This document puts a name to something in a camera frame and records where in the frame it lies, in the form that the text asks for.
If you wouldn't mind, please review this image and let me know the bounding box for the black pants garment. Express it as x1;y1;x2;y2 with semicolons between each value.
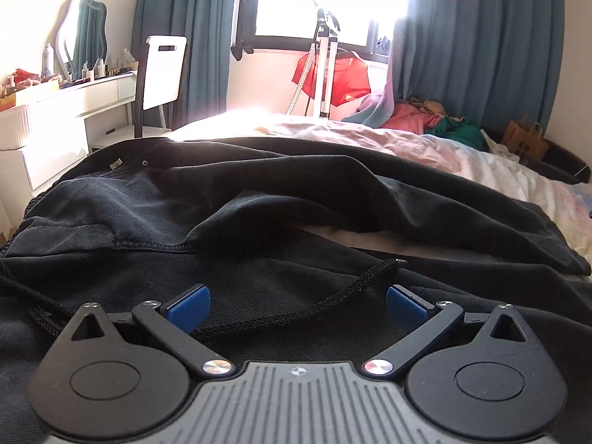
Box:
1;137;591;443

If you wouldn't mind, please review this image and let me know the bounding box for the pastel bed sheet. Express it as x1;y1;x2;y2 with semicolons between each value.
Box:
168;106;591;260

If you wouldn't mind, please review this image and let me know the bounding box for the black sofa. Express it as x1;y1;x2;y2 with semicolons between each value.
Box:
480;126;592;186

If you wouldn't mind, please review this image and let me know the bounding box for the white cloth on sofa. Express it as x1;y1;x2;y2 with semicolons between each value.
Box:
480;128;520;162

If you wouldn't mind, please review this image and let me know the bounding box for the brown paper bag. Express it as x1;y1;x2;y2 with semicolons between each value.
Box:
502;113;549;161

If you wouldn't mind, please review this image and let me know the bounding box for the green clothing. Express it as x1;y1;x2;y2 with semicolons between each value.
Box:
424;116;486;150

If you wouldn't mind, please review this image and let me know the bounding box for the white vanity desk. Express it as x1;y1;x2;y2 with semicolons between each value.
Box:
0;69;139;228

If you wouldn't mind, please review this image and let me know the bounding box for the pink clothing pile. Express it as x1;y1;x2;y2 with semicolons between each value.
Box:
381;101;444;134

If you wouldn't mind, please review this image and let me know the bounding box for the red cloth bag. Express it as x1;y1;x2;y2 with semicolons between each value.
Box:
292;51;371;106

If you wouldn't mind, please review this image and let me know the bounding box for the wavy vanity mirror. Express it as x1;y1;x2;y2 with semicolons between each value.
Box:
53;0;107;80

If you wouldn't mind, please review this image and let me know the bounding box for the right teal curtain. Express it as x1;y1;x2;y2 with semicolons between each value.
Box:
389;0;565;131

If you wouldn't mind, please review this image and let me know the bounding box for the teal curtain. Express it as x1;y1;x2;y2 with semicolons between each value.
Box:
130;0;242;131
389;0;565;131

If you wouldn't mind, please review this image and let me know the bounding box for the left teal curtain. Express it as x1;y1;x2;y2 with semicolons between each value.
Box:
130;0;242;131

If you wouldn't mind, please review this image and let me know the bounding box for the black framed window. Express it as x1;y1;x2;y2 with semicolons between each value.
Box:
231;0;410;63

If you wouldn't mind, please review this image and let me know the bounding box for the white chair with black frame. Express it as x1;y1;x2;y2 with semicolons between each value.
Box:
89;34;189;152

